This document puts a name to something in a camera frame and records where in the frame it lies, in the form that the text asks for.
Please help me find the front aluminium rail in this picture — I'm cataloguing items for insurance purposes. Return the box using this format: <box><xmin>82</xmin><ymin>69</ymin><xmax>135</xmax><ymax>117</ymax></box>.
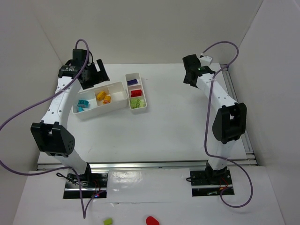
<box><xmin>37</xmin><ymin>159</ymin><xmax>257</xmax><ymax>171</ymax></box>

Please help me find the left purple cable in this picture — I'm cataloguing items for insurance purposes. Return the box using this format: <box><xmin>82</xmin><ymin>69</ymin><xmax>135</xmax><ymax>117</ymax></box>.
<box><xmin>0</xmin><ymin>38</ymin><xmax>92</xmax><ymax>219</ymax></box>

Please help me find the yellow square lego brick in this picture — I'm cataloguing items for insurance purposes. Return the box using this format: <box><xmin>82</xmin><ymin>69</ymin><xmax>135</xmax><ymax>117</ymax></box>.
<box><xmin>96</xmin><ymin>91</ymin><xmax>107</xmax><ymax>101</ymax></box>

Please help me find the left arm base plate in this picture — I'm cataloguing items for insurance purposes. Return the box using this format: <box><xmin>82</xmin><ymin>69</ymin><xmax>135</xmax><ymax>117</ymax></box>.
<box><xmin>56</xmin><ymin>172</ymin><xmax>108</xmax><ymax>199</ymax></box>

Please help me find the lime lego brick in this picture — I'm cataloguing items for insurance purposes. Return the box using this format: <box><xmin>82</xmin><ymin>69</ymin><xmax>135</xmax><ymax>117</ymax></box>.
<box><xmin>136</xmin><ymin>99</ymin><xmax>145</xmax><ymax>108</ymax></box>

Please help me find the red lego brick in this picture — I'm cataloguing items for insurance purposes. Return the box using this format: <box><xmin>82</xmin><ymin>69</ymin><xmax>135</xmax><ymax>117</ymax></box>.
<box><xmin>130</xmin><ymin>89</ymin><xmax>143</xmax><ymax>98</ymax></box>

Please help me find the lime and yellow lego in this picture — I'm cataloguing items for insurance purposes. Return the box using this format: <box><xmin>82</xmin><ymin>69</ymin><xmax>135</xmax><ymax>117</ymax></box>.
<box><xmin>130</xmin><ymin>99</ymin><xmax>140</xmax><ymax>109</ymax></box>

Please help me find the centre white compartment tray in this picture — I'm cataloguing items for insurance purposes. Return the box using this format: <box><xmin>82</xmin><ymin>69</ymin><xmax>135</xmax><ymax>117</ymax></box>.
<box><xmin>125</xmin><ymin>73</ymin><xmax>148</xmax><ymax>114</ymax></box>

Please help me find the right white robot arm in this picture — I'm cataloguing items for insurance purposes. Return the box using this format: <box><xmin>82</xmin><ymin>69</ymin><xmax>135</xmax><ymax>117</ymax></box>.
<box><xmin>182</xmin><ymin>54</ymin><xmax>247</xmax><ymax>185</ymax></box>

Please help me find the red oval lego foreground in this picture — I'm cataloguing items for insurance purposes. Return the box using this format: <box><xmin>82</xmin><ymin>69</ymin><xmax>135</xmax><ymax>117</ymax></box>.
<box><xmin>146</xmin><ymin>216</ymin><xmax>160</xmax><ymax>225</ymax></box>

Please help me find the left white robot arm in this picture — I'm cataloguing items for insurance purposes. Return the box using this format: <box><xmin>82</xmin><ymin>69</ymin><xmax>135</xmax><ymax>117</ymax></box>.
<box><xmin>30</xmin><ymin>48</ymin><xmax>109</xmax><ymax>186</ymax></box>

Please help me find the teal arched lego brick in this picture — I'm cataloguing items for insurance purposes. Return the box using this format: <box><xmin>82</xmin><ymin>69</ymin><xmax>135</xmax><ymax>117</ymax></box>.
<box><xmin>77</xmin><ymin>100</ymin><xmax>89</xmax><ymax>108</ymax></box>

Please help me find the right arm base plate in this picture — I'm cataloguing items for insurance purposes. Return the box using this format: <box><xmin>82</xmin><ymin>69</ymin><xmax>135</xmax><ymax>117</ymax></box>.
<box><xmin>186</xmin><ymin>170</ymin><xmax>234</xmax><ymax>197</ymax></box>

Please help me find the yellow oval lego piece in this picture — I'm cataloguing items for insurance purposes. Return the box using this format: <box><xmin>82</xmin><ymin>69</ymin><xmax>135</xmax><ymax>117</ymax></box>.
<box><xmin>103</xmin><ymin>95</ymin><xmax>111</xmax><ymax>105</ymax></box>

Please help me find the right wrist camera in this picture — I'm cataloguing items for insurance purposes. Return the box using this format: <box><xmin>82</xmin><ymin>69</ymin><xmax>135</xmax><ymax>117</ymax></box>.
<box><xmin>199</xmin><ymin>54</ymin><xmax>212</xmax><ymax>67</ymax></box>

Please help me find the white compartment tray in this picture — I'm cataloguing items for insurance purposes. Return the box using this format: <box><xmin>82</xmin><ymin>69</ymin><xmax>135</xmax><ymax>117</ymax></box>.
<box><xmin>72</xmin><ymin>82</ymin><xmax>128</xmax><ymax>120</ymax></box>
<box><xmin>125</xmin><ymin>73</ymin><xmax>148</xmax><ymax>114</ymax></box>

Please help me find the left white compartment tray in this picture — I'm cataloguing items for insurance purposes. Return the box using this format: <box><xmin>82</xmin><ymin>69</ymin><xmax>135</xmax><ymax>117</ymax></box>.
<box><xmin>72</xmin><ymin>82</ymin><xmax>128</xmax><ymax>120</ymax></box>

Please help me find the lime lego foreground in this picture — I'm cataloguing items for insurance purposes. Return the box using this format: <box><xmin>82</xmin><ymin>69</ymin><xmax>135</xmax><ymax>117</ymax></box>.
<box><xmin>103</xmin><ymin>218</ymin><xmax>113</xmax><ymax>225</ymax></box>

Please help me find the purple lego brick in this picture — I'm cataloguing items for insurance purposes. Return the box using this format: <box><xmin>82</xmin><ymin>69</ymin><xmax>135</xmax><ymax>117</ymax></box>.
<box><xmin>127</xmin><ymin>79</ymin><xmax>138</xmax><ymax>86</ymax></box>

